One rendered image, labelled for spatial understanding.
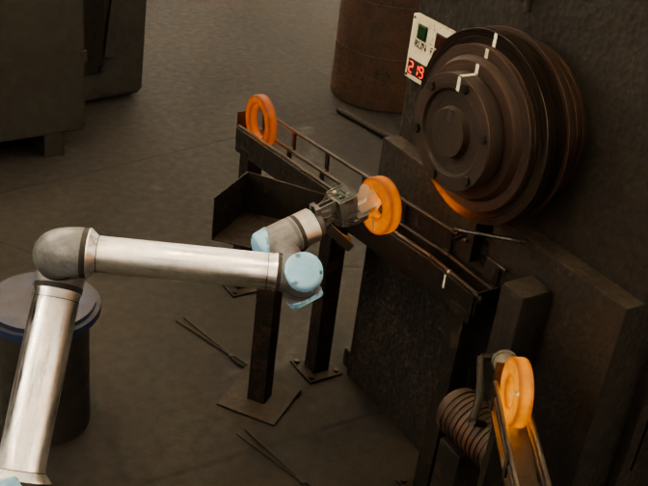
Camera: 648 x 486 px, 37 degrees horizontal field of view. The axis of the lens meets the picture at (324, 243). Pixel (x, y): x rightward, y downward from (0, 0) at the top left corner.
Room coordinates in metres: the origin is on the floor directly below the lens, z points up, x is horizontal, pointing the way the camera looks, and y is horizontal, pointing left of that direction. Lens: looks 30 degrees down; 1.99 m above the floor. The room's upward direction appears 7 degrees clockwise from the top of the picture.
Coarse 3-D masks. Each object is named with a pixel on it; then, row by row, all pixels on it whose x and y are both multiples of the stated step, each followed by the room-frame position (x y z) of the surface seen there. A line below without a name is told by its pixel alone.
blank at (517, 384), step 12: (516, 360) 1.73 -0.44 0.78; (504, 372) 1.77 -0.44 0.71; (516, 372) 1.71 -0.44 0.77; (528, 372) 1.70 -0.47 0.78; (504, 384) 1.76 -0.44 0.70; (516, 384) 1.69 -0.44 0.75; (528, 384) 1.67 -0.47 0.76; (504, 396) 1.74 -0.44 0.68; (516, 396) 1.67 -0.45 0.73; (528, 396) 1.66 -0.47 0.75; (504, 408) 1.72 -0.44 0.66; (516, 408) 1.65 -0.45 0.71; (528, 408) 1.65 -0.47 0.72; (516, 420) 1.64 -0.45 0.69
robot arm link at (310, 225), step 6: (306, 210) 2.16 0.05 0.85; (300, 216) 2.14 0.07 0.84; (306, 216) 2.14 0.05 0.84; (312, 216) 2.14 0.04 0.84; (300, 222) 2.12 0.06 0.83; (306, 222) 2.13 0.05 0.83; (312, 222) 2.13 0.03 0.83; (306, 228) 2.12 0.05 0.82; (312, 228) 2.12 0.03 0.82; (318, 228) 2.13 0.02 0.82; (312, 234) 2.12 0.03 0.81; (318, 234) 2.13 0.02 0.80; (312, 240) 2.12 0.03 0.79; (318, 240) 2.14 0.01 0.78
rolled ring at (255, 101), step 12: (252, 96) 3.13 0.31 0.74; (264, 96) 3.09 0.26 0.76; (252, 108) 3.13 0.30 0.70; (264, 108) 3.05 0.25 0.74; (252, 120) 3.14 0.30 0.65; (264, 120) 3.04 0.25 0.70; (276, 120) 3.03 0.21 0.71; (252, 132) 3.11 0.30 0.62; (264, 132) 3.03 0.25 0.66; (276, 132) 3.03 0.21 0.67
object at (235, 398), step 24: (240, 192) 2.56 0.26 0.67; (264, 192) 2.58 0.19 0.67; (288, 192) 2.55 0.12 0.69; (312, 192) 2.53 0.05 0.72; (216, 216) 2.43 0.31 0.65; (240, 216) 2.56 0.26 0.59; (264, 216) 2.57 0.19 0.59; (216, 240) 2.41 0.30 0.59; (240, 240) 2.41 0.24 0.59; (264, 312) 2.42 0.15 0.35; (264, 336) 2.42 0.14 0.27; (264, 360) 2.42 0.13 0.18; (240, 384) 2.50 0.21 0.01; (264, 384) 2.42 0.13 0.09; (240, 408) 2.38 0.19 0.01; (264, 408) 2.40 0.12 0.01
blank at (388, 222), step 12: (372, 180) 2.30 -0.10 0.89; (384, 180) 2.28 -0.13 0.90; (384, 192) 2.25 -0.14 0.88; (396, 192) 2.25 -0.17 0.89; (384, 204) 2.25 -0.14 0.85; (396, 204) 2.23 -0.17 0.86; (372, 216) 2.28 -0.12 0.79; (384, 216) 2.24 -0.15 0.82; (396, 216) 2.22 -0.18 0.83; (372, 228) 2.27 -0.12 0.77; (384, 228) 2.23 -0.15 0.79; (396, 228) 2.24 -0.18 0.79
